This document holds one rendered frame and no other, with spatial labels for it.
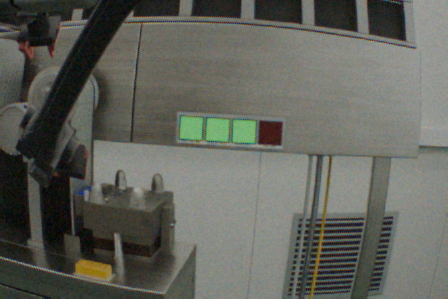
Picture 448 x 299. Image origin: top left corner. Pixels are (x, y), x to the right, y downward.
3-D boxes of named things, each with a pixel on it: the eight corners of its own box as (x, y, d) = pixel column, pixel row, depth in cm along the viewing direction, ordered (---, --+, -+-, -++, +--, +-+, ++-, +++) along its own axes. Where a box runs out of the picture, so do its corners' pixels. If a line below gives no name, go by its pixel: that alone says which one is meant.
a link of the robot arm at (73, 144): (81, 137, 125) (32, 99, 124) (64, 170, 125) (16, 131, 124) (85, 135, 168) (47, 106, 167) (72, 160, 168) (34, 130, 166)
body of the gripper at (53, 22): (54, 42, 168) (51, 19, 162) (17, 45, 169) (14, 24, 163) (61, 20, 172) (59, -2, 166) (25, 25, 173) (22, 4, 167)
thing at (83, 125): (70, 200, 192) (71, 118, 191) (89, 190, 215) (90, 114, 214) (72, 200, 192) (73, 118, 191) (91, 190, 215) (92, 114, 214)
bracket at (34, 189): (27, 245, 185) (23, 118, 184) (33, 241, 192) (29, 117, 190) (43, 249, 185) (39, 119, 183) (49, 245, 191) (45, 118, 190)
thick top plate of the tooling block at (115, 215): (83, 227, 187) (82, 201, 187) (112, 207, 227) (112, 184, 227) (151, 238, 186) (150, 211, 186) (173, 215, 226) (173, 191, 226)
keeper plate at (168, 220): (161, 251, 203) (161, 207, 202) (166, 245, 213) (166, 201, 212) (171, 253, 203) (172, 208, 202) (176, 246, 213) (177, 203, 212)
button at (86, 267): (76, 274, 164) (75, 264, 164) (82, 268, 171) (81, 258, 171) (106, 280, 164) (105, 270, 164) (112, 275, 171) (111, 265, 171)
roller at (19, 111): (-6, 150, 192) (-4, 103, 191) (18, 144, 217) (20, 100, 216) (29, 155, 191) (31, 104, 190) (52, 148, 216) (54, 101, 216)
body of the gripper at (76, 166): (83, 177, 178) (76, 163, 172) (45, 171, 179) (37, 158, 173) (87, 148, 181) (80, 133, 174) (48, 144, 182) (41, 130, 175)
